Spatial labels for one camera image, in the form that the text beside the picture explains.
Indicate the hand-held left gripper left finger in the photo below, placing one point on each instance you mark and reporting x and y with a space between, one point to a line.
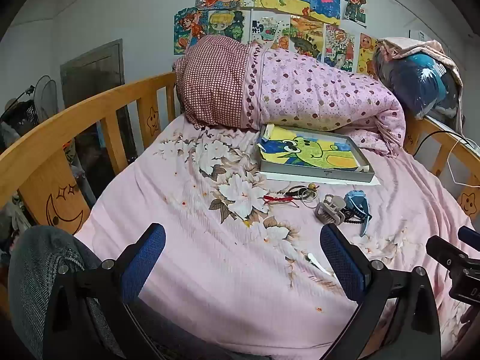
144 258

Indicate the white hair clip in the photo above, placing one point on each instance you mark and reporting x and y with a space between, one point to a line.
313 260

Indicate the dark grey door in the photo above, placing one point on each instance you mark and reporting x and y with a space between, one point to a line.
93 78

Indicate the frog drawing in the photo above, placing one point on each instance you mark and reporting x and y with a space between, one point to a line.
311 150

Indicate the bundle of clothes on rail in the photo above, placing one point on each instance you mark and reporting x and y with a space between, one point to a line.
416 82

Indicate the black plastic crate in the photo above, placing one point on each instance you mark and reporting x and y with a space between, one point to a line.
26 116

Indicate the pink polka-dot quilt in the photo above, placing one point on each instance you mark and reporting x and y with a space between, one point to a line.
318 93

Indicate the pink clothes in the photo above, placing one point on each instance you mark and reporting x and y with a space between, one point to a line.
431 50

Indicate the white paper sheet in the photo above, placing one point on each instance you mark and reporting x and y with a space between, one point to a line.
372 182

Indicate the metal key rings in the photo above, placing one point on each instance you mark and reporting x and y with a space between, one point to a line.
308 196

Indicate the red checked pillow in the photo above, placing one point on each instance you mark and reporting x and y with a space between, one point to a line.
213 82

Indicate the blue watch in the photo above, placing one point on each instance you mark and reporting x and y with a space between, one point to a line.
354 200

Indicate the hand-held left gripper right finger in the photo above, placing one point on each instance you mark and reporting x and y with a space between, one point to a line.
341 260

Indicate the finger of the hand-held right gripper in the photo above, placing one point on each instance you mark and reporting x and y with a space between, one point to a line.
446 251
470 237

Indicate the grey shallow box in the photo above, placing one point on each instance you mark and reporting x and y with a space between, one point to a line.
318 174

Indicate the standing fan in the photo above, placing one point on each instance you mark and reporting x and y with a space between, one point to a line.
47 97

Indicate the white wall box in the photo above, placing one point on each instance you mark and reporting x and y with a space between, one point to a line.
416 34

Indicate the grey hair claw clip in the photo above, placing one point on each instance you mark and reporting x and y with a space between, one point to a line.
330 210

